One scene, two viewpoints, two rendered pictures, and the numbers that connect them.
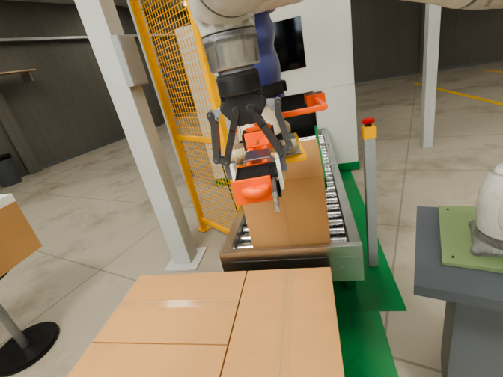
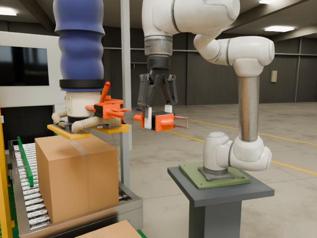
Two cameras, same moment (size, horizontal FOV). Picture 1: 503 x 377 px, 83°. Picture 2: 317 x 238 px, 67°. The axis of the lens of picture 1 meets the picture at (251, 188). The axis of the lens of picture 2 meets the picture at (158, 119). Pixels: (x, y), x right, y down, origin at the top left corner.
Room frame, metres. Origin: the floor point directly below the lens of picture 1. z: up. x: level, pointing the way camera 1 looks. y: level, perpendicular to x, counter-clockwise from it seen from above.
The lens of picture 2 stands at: (0.00, 0.57, 1.37)
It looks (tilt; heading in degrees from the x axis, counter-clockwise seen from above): 9 degrees down; 312
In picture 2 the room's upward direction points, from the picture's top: straight up
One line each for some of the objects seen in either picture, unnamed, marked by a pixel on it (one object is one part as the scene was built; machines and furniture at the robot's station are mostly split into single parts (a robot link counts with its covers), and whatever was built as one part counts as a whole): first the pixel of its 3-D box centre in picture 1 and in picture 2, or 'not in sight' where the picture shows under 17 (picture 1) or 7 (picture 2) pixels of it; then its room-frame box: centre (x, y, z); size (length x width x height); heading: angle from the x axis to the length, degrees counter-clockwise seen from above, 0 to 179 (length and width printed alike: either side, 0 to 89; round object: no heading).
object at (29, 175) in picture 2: not in sight; (19, 155); (2.69, -0.23, 0.60); 1.60 x 0.11 x 0.09; 166
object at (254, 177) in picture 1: (254, 182); (157, 121); (0.52, -0.01, 1.24); 0.08 x 0.07 x 0.05; 173
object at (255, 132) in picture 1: (259, 138); (107, 110); (0.87, -0.06, 1.24); 0.10 x 0.08 x 0.06; 83
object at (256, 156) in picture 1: (258, 162); (135, 117); (0.66, -0.03, 1.23); 0.07 x 0.07 x 0.04; 83
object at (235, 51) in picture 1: (232, 53); (158, 47); (0.53, -0.02, 1.47); 0.09 x 0.09 x 0.06
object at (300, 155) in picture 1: (288, 143); (101, 123); (1.11, -0.18, 1.14); 0.34 x 0.10 x 0.05; 173
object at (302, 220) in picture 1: (287, 190); (74, 171); (1.49, -0.21, 0.75); 0.60 x 0.40 x 0.40; 166
